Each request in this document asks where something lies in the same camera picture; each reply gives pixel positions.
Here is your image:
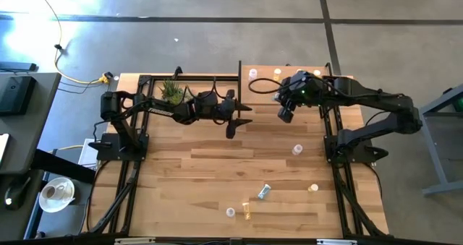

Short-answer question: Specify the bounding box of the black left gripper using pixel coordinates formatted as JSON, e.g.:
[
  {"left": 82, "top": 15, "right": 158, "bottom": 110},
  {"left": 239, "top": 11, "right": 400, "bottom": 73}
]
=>
[{"left": 182, "top": 89, "right": 253, "bottom": 140}]

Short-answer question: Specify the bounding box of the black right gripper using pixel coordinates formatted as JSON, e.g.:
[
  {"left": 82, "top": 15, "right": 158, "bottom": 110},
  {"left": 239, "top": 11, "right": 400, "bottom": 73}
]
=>
[{"left": 278, "top": 70, "right": 327, "bottom": 124}]

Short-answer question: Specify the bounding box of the potted green succulent plant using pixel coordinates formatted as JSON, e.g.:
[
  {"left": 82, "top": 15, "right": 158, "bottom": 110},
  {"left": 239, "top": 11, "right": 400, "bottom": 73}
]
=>
[{"left": 158, "top": 79, "right": 189, "bottom": 105}]

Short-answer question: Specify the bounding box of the white paper sheet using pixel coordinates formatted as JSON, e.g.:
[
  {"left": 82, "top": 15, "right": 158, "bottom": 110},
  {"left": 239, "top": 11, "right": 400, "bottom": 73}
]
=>
[{"left": 77, "top": 138, "right": 102, "bottom": 170}]

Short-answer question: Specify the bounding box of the black crossbar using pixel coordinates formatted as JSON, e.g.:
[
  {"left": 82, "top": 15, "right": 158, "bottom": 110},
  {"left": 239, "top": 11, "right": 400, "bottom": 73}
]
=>
[{"left": 0, "top": 233, "right": 463, "bottom": 245}]

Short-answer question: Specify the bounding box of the white coffee cup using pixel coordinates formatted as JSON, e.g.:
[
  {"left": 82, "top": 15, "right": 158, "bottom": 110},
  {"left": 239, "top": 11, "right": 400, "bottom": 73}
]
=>
[{"left": 41, "top": 182, "right": 72, "bottom": 205}]

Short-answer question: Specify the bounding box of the black office desk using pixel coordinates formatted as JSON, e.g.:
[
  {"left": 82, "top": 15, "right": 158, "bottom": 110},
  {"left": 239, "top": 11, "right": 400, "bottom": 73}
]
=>
[{"left": 0, "top": 71, "right": 97, "bottom": 245}]

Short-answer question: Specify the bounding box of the black flat box device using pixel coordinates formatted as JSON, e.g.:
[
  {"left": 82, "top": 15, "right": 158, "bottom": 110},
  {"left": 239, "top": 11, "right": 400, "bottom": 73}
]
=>
[{"left": 0, "top": 75, "right": 38, "bottom": 117}]

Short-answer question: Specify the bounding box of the black flat bar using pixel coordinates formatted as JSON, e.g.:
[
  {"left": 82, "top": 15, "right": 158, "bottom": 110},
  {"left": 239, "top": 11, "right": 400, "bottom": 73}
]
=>
[{"left": 0, "top": 61, "right": 38, "bottom": 73}]

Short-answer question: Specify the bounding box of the black computer mouse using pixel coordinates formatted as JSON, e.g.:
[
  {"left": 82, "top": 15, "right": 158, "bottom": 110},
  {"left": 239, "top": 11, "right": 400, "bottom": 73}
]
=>
[{"left": 4, "top": 176, "right": 33, "bottom": 212}]

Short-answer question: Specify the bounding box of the wooden shelf with black frame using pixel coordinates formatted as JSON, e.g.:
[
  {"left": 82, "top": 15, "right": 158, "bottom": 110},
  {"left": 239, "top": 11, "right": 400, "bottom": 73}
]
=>
[{"left": 237, "top": 59, "right": 340, "bottom": 119}]

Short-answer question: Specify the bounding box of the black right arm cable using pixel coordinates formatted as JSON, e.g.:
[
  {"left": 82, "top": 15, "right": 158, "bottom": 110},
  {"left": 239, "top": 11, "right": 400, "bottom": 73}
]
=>
[{"left": 247, "top": 77, "right": 286, "bottom": 95}]

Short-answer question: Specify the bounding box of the yellow extension cable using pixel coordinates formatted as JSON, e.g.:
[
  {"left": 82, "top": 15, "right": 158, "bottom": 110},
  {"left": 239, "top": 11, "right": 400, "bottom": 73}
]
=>
[{"left": 31, "top": 0, "right": 114, "bottom": 86}]

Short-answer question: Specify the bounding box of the silver bracket plate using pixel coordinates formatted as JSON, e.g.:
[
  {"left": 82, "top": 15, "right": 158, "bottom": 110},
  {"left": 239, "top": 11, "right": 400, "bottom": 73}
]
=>
[
  {"left": 316, "top": 238, "right": 358, "bottom": 245},
  {"left": 114, "top": 237, "right": 156, "bottom": 245}
]

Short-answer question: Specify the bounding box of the blue-grey steel table frame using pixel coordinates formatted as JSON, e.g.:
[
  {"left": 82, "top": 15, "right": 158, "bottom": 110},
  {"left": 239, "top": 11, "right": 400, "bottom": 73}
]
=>
[{"left": 419, "top": 82, "right": 463, "bottom": 198}]

